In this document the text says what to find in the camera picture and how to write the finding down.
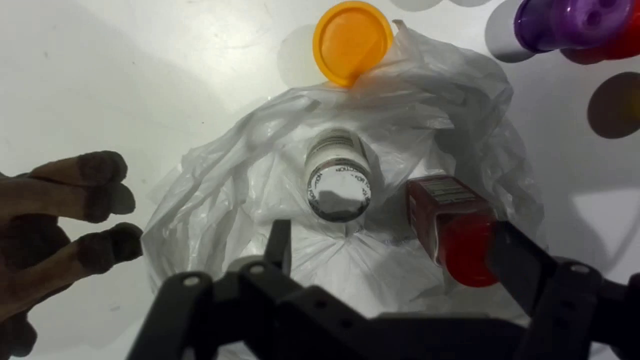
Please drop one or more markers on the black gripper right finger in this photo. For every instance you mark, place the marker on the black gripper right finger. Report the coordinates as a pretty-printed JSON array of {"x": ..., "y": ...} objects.
[{"x": 580, "y": 312}]

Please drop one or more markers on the yellow tub orange lid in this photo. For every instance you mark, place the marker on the yellow tub orange lid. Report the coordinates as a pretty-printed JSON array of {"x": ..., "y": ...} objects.
[{"x": 352, "y": 41}]

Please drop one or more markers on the purple tub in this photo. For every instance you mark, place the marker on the purple tub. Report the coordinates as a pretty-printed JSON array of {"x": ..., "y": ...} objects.
[{"x": 567, "y": 22}]

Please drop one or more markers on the white lidded supplement jar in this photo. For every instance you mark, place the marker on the white lidded supplement jar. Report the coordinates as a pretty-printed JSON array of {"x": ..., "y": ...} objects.
[{"x": 339, "y": 187}]

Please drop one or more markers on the brown plush toy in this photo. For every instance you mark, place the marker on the brown plush toy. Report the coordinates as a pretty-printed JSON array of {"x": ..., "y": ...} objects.
[{"x": 46, "y": 201}]

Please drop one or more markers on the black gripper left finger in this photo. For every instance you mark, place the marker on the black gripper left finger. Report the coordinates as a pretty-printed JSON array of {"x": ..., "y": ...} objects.
[{"x": 267, "y": 312}]

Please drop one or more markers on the white plastic bag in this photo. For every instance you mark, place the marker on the white plastic bag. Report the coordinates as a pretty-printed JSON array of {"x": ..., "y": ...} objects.
[{"x": 252, "y": 166}]

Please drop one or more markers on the spice jar red lid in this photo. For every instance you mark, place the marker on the spice jar red lid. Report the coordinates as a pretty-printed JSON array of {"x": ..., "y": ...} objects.
[{"x": 452, "y": 227}]

